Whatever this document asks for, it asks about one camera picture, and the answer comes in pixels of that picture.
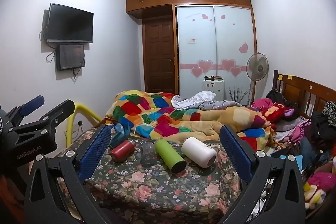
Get black clothing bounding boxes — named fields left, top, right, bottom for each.
left=311, top=110, right=336, bottom=143

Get black bag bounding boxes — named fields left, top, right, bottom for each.
left=266, top=89, right=298, bottom=107

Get patterned dark scarf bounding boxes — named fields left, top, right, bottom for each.
left=323, top=101, right=336, bottom=120

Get yellow foam tube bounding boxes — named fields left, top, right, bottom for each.
left=64, top=103, right=103, bottom=146

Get clear glass cup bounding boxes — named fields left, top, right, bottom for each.
left=140, top=141, right=155, bottom=166

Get sliding door wardrobe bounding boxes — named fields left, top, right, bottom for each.
left=175, top=5, right=257, bottom=106

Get white standing fan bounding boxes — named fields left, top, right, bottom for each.
left=247, top=53, right=269, bottom=106

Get grey pillow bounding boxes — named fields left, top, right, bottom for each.
left=276, top=122, right=300, bottom=132

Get small black wall monitor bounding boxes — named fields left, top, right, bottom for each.
left=56, top=43, right=85, bottom=71

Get teal cup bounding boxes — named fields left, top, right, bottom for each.
left=109, top=124, right=132, bottom=149

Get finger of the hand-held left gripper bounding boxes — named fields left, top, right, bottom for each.
left=4, top=95, right=45, bottom=125
left=8, top=99, right=76, bottom=136

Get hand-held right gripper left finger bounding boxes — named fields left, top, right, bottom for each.
left=25, top=124, right=124, bottom=224

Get green cup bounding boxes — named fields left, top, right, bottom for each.
left=154, top=139, right=187, bottom=173

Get colourful patchwork quilt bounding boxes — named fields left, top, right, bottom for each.
left=105, top=91, right=276, bottom=151

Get floral bedsheet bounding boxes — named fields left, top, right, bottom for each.
left=56, top=127, right=242, bottom=224

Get brown wooden door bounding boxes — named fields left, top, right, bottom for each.
left=143, top=18, right=176, bottom=94

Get black television cable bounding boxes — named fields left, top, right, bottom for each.
left=39, top=26, right=57, bottom=62

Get dark dried twigs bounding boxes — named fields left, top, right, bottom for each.
left=229, top=87, right=248, bottom=104

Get red plush toy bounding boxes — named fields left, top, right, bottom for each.
left=259, top=102, right=296, bottom=124

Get white cup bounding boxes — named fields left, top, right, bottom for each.
left=181, top=137, right=217, bottom=168

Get pink plush toy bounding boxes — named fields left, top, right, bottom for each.
left=307, top=172, right=334, bottom=191

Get small white cabinet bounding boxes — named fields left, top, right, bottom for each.
left=202, top=79, right=226, bottom=101

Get wooden bed headboard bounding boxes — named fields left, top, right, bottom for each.
left=272, top=70, right=336, bottom=119

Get red cup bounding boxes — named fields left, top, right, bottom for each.
left=110, top=139, right=136, bottom=163

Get pink striped garment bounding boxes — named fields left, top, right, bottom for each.
left=291, top=119, right=313, bottom=144

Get pink cloth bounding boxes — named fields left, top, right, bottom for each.
left=251, top=98, right=273, bottom=110

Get grey white cloth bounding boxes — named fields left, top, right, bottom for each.
left=171, top=91, right=247, bottom=110

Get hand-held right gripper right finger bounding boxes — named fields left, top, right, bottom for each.
left=220, top=125, right=306, bottom=224

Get yellow white toy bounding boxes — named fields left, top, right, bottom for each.
left=303, top=182, right=327, bottom=210

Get black wall television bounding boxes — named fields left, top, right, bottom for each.
left=43, top=3, right=94, bottom=44

